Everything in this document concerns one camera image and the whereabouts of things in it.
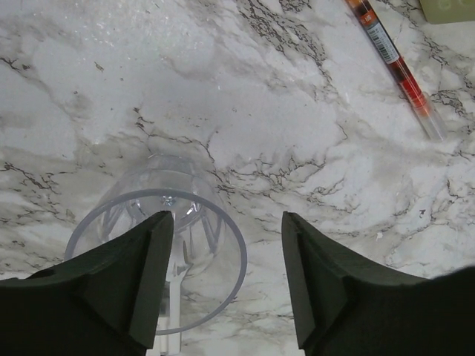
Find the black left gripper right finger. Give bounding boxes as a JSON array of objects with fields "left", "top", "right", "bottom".
[{"left": 281, "top": 212, "right": 474, "bottom": 355}]

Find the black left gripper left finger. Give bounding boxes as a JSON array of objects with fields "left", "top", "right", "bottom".
[{"left": 1, "top": 211, "right": 174, "bottom": 355}]

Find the clear plastic cup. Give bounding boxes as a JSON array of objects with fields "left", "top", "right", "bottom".
[{"left": 65, "top": 154, "right": 247, "bottom": 355}]

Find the pale green plastic basket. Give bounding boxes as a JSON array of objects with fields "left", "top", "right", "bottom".
[{"left": 419, "top": 0, "right": 475, "bottom": 24}]

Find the red pen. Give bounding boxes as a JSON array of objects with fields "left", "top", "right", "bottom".
[{"left": 347, "top": 1, "right": 447, "bottom": 142}]

